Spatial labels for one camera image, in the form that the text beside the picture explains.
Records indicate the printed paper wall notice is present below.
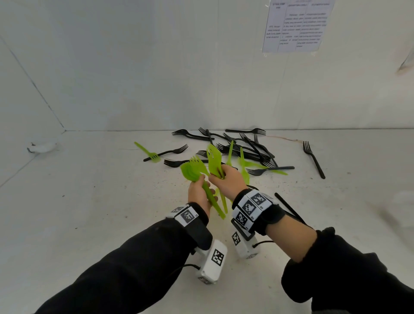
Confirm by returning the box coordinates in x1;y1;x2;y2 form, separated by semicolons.
262;0;336;54

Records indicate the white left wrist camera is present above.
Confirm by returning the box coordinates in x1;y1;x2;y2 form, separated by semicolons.
196;239;228;285

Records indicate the black marker left wrist band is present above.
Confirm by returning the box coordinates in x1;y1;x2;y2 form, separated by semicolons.
166;202;213;251

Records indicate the pile of plastic cutlery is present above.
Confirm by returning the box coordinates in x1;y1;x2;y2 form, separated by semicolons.
134;141;289;187

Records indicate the person's left hand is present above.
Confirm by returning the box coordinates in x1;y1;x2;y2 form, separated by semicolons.
188;174;219;219

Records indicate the person's right hand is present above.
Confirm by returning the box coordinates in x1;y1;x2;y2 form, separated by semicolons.
208;164;249;202

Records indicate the small white wall clip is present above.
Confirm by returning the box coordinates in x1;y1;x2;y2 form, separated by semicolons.
27;141;58;154

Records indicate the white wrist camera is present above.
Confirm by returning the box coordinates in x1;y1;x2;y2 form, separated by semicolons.
230;223;259;260
196;239;228;285

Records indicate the green plastic fork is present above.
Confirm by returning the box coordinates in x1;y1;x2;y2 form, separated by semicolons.
206;143;229;215

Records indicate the black marker right wrist band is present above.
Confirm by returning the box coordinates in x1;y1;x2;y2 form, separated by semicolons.
231;188;287;236

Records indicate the black marker wrist band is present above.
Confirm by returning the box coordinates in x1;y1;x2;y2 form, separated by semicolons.
231;188;287;236
166;202;213;251

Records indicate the pile of black plastic forks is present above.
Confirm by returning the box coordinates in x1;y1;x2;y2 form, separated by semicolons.
143;127;326;226

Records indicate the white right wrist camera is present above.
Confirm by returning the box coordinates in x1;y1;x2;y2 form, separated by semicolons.
230;223;259;260

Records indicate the person's left forearm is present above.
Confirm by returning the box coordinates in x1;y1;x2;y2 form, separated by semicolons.
34;218;207;314

